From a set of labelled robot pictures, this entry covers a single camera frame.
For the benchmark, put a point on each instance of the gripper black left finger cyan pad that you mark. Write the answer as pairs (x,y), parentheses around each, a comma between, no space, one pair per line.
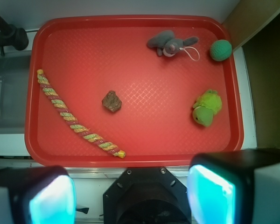
(44,195)

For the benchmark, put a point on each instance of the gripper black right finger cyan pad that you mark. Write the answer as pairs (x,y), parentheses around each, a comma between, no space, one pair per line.
(239,187)

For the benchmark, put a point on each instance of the green plush turtle toy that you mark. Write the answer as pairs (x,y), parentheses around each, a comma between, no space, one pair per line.
(206,107)

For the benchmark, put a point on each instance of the brown rock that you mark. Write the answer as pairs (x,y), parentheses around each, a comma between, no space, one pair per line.
(111,101)

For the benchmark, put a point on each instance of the red plastic tray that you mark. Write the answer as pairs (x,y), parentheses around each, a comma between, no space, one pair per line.
(84,58)

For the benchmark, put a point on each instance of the grey metal sink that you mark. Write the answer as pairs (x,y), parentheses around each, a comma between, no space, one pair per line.
(14,72)

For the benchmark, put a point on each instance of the green textured ball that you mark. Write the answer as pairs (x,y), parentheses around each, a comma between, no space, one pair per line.
(220,50)

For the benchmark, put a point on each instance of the grey plush mouse toy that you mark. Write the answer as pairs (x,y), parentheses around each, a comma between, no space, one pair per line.
(168,45)

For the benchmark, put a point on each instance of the brown wooden cabinet panel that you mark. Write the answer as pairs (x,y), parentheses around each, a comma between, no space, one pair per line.
(248,18)

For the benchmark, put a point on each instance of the multicolored twisted rope toy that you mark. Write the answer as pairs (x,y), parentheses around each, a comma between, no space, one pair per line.
(72,122)

